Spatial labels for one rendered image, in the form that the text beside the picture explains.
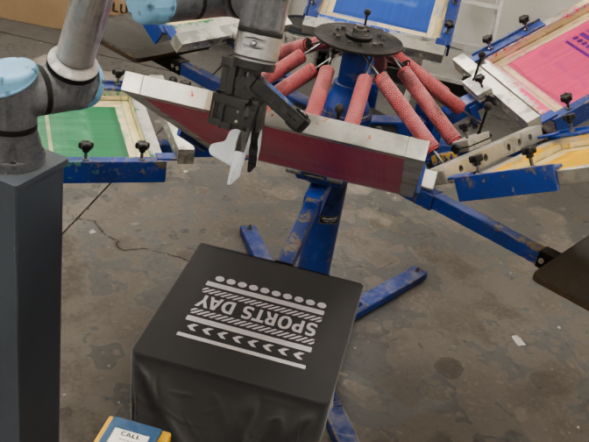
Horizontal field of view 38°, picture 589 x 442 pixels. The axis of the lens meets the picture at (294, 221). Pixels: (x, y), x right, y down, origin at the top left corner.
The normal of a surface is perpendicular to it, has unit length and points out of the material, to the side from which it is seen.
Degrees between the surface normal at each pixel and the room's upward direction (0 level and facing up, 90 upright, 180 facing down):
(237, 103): 73
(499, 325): 0
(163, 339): 0
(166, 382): 97
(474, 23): 90
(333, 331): 0
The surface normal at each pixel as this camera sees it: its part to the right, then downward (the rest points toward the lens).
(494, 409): 0.15, -0.85
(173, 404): -0.47, 0.47
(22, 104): 0.59, 0.48
